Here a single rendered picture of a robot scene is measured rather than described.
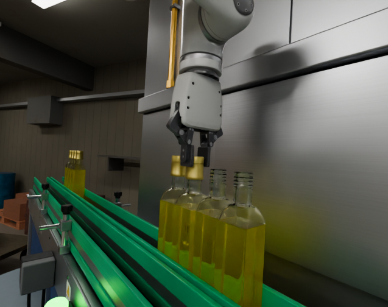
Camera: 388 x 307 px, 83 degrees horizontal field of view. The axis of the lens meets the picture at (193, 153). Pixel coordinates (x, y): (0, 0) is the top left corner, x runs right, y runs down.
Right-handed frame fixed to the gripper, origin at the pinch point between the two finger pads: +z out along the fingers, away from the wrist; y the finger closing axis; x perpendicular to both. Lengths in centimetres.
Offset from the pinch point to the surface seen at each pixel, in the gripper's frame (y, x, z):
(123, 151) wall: -124, -343, -3
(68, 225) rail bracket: 14.6, -34.6, 20.6
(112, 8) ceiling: -52, -223, -165
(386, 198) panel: -12.5, 26.4, 4.4
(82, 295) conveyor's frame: 15.3, -14.0, 28.6
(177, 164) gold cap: 0.9, -4.7, 2.0
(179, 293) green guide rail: 6.0, 5.1, 21.8
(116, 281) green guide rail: 13.5, -2.0, 20.8
